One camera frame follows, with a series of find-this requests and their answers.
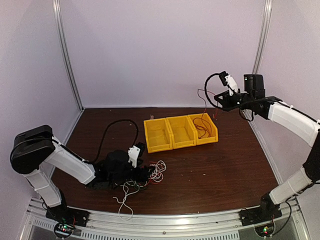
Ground aluminium left corner post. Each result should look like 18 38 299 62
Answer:
52 0 84 112

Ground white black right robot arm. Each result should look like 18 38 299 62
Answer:
214 71 320 221

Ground yellow bin right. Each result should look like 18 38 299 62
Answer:
187 112 219 146

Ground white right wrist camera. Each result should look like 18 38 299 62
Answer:
218 71 239 96

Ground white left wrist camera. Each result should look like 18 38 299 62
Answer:
127 142 146 168

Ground green cable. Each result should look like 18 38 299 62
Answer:
112 174 153 191

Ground yellow bin middle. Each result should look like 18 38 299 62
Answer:
166 115 197 149

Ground yellow bin left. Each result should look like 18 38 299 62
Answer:
143 118 173 154

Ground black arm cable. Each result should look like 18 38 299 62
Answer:
49 119 140 165
204 72 320 221

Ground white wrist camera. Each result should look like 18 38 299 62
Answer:
127 142 146 168
218 71 239 96

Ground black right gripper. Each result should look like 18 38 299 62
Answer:
214 90 254 112

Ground yellow bin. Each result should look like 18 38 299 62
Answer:
166 115 197 149
187 112 219 146
143 118 173 154

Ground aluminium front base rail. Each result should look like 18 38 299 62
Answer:
18 198 311 240

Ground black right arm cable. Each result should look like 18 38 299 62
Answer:
204 72 320 221

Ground circuit board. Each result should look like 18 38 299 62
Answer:
53 223 76 239
254 223 275 238

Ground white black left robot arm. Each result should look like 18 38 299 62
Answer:
9 125 155 222

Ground right circuit board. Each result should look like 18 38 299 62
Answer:
254 223 275 238

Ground aluminium corner post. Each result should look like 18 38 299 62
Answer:
252 0 273 74
52 0 84 112

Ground aluminium right corner post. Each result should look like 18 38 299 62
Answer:
252 0 273 74

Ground thin red cable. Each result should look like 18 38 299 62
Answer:
196 88 221 120
147 162 163 186

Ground left circuit board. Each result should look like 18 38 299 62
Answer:
53 223 76 239

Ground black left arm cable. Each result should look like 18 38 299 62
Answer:
49 119 140 165

